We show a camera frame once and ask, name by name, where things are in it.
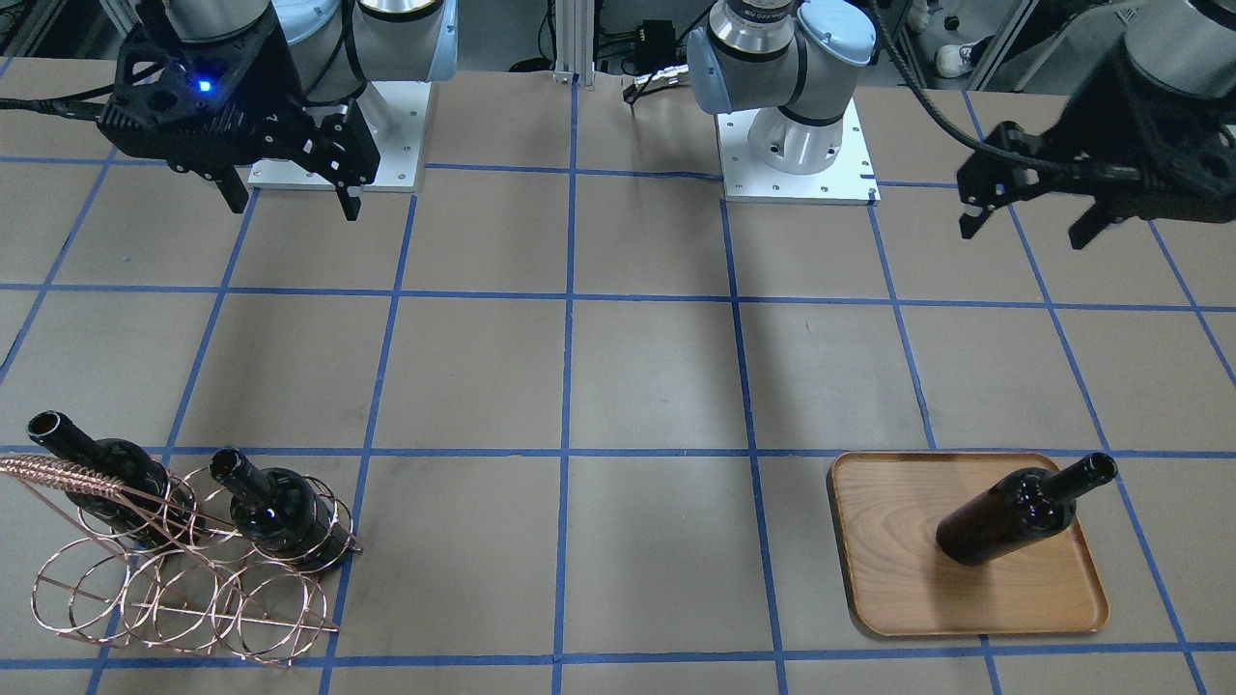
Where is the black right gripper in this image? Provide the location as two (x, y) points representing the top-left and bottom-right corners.
(96, 19), (382, 223)

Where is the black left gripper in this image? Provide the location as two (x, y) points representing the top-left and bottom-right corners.
(957, 45), (1234, 250)

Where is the dark wine bottle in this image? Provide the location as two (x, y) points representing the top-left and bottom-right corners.
(209, 448), (351, 573)
(934, 453), (1119, 566)
(27, 411), (192, 552)

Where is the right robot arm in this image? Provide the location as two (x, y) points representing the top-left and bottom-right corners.
(96, 1), (459, 221)

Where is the wooden tray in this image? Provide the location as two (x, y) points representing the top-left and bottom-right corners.
(827, 453), (1110, 637)

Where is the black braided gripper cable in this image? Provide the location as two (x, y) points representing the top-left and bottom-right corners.
(864, 0), (1140, 181)

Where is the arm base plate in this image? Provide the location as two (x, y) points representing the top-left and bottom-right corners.
(248, 82), (435, 193)
(716, 99), (883, 207)

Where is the aluminium frame post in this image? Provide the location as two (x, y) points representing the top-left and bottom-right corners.
(551, 0), (597, 92)

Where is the copper wire wine basket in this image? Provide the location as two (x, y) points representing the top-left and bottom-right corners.
(2, 453), (337, 668)

